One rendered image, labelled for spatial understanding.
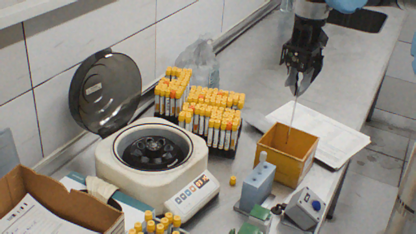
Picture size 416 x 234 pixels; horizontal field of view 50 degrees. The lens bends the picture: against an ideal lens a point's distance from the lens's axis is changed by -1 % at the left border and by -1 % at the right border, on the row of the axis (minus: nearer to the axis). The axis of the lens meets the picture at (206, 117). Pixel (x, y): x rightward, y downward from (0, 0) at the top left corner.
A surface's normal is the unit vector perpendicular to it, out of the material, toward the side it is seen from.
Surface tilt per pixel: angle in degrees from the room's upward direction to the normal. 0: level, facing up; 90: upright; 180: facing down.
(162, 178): 0
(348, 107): 0
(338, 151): 1
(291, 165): 90
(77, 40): 90
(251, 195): 90
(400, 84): 90
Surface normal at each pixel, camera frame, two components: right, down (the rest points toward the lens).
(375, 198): 0.07, -0.84
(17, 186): 0.88, 0.29
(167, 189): 0.68, 0.44
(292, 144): -0.52, 0.43
